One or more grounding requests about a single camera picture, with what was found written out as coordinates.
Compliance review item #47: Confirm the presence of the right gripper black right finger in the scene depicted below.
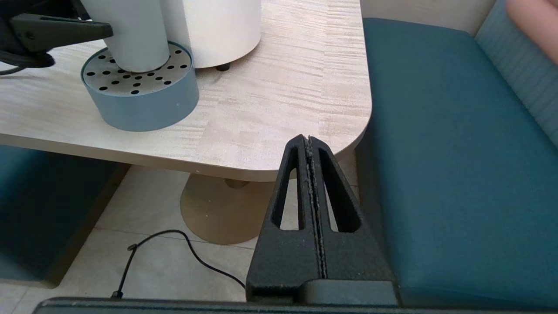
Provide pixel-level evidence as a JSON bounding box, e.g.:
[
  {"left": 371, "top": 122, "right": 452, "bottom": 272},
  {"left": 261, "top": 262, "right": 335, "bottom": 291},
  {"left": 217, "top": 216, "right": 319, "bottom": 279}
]
[{"left": 310, "top": 137, "right": 396, "bottom": 282}]

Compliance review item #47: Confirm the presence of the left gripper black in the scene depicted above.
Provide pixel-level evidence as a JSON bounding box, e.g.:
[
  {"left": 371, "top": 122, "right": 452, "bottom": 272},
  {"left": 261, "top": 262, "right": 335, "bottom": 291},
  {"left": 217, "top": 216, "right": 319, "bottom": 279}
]
[{"left": 0, "top": 0, "right": 114, "bottom": 55}]

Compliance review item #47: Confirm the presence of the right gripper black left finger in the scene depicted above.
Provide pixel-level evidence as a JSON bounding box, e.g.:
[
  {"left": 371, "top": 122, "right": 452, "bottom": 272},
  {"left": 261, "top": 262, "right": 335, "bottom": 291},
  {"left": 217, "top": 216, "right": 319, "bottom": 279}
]
[{"left": 245, "top": 134, "right": 323, "bottom": 303}]

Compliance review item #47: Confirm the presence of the grey plastic cup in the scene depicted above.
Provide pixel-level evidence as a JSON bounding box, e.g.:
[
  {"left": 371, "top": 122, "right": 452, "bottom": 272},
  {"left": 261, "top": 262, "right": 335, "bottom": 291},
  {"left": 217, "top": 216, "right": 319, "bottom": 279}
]
[{"left": 81, "top": 0, "right": 170, "bottom": 73}]

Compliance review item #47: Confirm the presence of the large blue-grey drip tray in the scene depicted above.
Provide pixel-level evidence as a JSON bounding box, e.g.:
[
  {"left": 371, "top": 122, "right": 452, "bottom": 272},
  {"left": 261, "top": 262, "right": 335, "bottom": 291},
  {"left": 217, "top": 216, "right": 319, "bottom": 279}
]
[{"left": 81, "top": 41, "right": 200, "bottom": 132}]

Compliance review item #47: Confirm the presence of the blue bench seat cushion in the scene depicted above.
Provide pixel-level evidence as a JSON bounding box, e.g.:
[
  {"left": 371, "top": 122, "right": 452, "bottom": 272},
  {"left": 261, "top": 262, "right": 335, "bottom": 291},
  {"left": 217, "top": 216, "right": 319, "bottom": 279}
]
[
  {"left": 355, "top": 17, "right": 558, "bottom": 310},
  {"left": 0, "top": 145, "right": 131, "bottom": 288}
]

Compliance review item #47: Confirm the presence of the large tea drink dispenser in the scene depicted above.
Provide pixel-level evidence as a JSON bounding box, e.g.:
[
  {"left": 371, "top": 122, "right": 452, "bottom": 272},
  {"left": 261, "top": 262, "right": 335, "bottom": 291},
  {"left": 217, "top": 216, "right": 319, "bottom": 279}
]
[{"left": 159, "top": 0, "right": 262, "bottom": 72}]

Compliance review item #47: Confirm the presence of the pink bolster cushion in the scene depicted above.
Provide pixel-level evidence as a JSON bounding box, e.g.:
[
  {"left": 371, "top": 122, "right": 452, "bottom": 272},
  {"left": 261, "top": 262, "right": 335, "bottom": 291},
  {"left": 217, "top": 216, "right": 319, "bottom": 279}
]
[{"left": 507, "top": 0, "right": 558, "bottom": 66}]

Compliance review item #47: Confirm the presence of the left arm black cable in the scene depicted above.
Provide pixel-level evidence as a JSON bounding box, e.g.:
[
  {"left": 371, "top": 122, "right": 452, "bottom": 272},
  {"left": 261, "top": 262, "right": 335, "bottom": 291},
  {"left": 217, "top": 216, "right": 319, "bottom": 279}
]
[{"left": 0, "top": 50, "right": 56, "bottom": 75}]

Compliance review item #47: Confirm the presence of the beige table pedestal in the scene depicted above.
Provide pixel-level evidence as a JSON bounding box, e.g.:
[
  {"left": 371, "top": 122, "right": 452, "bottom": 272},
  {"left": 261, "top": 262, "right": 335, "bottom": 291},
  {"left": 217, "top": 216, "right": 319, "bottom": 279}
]
[{"left": 180, "top": 166, "right": 306, "bottom": 246}]

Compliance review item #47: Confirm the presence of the black floor cable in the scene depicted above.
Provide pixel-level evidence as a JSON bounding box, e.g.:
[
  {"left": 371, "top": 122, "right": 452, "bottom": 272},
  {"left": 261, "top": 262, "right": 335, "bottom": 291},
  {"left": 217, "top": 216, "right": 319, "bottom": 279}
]
[{"left": 110, "top": 229, "right": 247, "bottom": 300}]

